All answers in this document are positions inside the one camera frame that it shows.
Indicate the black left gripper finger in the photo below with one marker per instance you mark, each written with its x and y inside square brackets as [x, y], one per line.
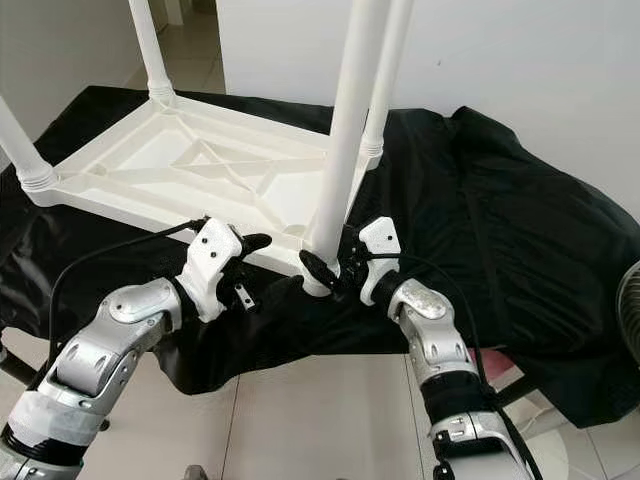
[257, 243]

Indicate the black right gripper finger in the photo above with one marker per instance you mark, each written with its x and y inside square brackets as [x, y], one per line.
[317, 268]

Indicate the white plastic table top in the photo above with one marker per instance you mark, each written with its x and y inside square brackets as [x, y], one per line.
[170, 160]

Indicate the white plastic table leg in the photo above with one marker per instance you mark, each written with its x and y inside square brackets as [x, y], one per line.
[350, 110]
[150, 45]
[388, 80]
[25, 150]

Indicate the black table cloth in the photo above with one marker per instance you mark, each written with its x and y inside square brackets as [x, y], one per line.
[510, 240]

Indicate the pink round stool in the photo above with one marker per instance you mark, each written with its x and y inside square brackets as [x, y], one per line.
[502, 360]

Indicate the grey robot foot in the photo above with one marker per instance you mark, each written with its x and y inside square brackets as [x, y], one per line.
[195, 474]

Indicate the black metal table leg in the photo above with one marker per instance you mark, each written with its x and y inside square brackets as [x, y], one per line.
[18, 368]
[520, 388]

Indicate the white floor fan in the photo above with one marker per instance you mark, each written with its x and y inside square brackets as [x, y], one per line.
[630, 300]

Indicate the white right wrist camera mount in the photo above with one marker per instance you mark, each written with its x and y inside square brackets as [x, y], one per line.
[380, 240]

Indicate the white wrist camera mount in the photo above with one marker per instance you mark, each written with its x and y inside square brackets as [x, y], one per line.
[380, 240]
[215, 262]

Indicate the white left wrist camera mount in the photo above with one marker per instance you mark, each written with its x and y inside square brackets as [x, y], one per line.
[215, 262]

